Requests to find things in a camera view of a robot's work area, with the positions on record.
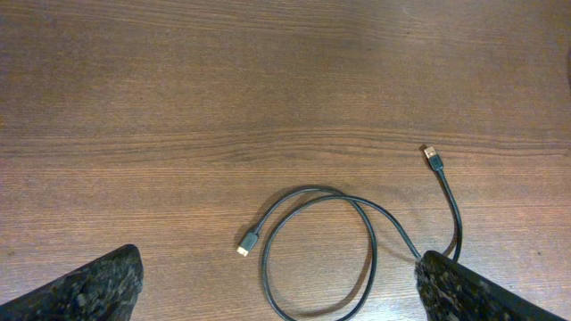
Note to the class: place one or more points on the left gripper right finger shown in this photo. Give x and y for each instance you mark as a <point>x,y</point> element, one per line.
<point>450,291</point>

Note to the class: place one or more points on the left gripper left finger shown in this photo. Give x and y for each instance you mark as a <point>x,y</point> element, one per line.
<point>104,289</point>

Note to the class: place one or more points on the black USB cable short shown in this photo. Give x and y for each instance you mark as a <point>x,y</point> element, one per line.
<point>359,204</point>

